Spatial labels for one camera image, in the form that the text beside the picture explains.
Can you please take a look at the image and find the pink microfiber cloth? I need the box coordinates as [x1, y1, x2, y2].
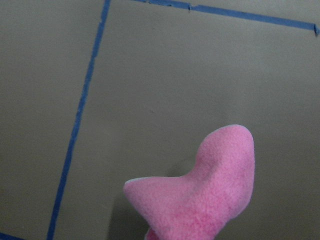
[123, 124, 255, 240]

